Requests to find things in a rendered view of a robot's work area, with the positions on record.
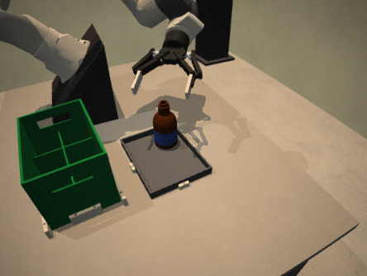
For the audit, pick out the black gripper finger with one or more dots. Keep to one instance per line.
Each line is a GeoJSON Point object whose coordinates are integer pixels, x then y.
{"type": "Point", "coordinates": [145, 65]}
{"type": "Point", "coordinates": [192, 74]}

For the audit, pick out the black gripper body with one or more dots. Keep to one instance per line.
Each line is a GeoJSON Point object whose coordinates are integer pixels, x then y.
{"type": "Point", "coordinates": [175, 39]}

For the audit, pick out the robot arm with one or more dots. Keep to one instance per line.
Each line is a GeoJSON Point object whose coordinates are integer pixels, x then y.
{"type": "Point", "coordinates": [62, 54]}

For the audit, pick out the brown bottle with blue label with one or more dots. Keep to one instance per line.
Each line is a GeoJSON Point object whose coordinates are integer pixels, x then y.
{"type": "Point", "coordinates": [165, 127]}

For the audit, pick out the dark green divided crate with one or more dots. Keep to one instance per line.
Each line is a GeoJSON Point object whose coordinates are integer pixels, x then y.
{"type": "Point", "coordinates": [39, 154]}

